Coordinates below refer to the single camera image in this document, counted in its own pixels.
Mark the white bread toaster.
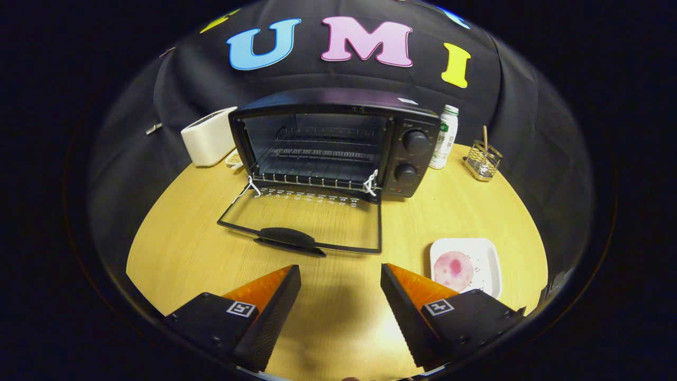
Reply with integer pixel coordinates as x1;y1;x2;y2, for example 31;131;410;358
181;106;239;168

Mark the white square plate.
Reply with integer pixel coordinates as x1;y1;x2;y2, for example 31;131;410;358
429;238;502;300

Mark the black toaster oven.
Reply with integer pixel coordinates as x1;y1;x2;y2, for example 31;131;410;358
217;87;442;258

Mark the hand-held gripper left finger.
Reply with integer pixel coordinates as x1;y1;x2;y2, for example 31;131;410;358
161;265;302;373

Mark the wire mesh holder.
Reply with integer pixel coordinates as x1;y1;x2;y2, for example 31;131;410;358
464;140;503;182

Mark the pink round ham slice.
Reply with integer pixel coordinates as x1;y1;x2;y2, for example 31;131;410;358
434;251;474;293

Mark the white bottle green label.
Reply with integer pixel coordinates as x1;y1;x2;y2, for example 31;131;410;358
429;104;459;170

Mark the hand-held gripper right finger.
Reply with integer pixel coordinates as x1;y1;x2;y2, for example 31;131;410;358
381;263;527;371

